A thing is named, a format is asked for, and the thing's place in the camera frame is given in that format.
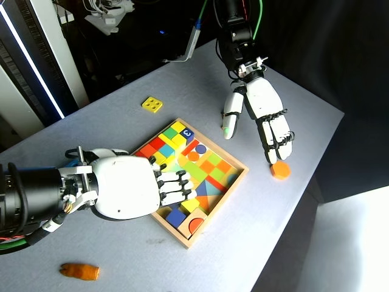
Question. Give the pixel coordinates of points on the orange toy carrot piece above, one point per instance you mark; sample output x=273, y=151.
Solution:
x=80, y=270

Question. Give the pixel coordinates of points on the yellow four-hole block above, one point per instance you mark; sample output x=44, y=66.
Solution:
x=152, y=104

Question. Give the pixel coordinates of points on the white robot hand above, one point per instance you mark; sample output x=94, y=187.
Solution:
x=263, y=97
x=124, y=185

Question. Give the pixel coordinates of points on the blue two-hole block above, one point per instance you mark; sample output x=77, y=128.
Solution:
x=73, y=163

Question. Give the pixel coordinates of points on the orange hexagon block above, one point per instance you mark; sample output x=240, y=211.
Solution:
x=281, y=171

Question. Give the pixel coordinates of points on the yellow cube block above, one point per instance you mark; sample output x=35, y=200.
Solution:
x=190, y=206

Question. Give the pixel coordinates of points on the grey table cloth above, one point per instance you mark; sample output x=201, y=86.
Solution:
x=197, y=91

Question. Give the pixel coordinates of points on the white black light pillar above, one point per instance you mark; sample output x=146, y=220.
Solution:
x=59, y=45

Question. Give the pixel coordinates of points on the wooden puzzle tray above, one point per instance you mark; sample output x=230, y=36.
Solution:
x=215, y=173

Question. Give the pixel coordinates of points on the white plastic device parts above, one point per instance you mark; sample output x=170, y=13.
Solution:
x=103, y=25

